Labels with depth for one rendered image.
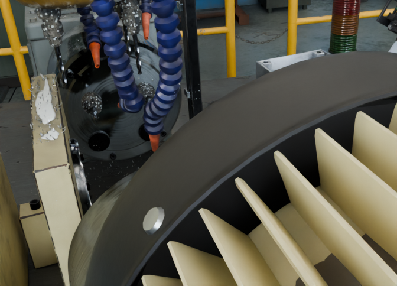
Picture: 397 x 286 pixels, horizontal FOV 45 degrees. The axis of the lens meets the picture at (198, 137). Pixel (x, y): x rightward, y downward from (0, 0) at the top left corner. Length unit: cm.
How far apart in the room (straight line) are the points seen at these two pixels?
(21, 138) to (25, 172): 19
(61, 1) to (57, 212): 24
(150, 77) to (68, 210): 40
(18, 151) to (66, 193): 79
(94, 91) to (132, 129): 11
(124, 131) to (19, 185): 36
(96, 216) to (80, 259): 4
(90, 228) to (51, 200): 11
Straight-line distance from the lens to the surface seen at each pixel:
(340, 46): 114
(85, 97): 89
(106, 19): 46
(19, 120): 153
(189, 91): 84
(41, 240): 91
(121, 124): 93
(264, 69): 75
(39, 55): 110
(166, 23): 42
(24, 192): 117
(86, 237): 47
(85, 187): 67
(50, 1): 55
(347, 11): 112
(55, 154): 57
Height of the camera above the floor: 142
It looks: 29 degrees down
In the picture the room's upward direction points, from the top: 4 degrees counter-clockwise
